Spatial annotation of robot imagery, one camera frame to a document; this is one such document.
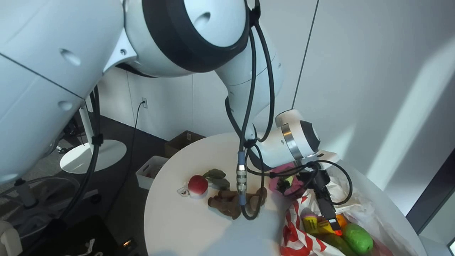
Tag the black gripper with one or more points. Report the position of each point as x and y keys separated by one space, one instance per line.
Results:
x=318 y=183

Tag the orange ball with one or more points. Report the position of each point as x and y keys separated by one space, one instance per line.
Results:
x=327 y=228

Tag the green avocado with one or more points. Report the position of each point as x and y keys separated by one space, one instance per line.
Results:
x=338 y=245

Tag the green apple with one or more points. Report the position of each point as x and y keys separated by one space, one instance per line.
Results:
x=358 y=238

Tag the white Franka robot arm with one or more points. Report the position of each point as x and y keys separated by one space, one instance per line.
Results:
x=56 y=72

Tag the clear plastic bag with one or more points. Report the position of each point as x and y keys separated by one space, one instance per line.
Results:
x=369 y=208

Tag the pink cloth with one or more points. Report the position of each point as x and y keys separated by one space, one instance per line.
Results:
x=280 y=171

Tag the brown plush toy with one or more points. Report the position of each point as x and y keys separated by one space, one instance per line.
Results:
x=224 y=203

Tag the dark green toy leaf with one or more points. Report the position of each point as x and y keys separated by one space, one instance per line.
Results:
x=214 y=177

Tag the red white radish toy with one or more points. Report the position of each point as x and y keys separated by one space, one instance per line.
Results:
x=197 y=186

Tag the brown box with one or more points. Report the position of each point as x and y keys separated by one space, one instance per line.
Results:
x=182 y=141

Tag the small white box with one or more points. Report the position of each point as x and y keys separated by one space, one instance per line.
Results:
x=147 y=171

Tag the white plastic object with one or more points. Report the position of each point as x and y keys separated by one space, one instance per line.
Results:
x=8 y=242

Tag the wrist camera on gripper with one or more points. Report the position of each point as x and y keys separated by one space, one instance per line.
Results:
x=288 y=184

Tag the white pedestal side table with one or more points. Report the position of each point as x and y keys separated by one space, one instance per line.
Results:
x=108 y=151

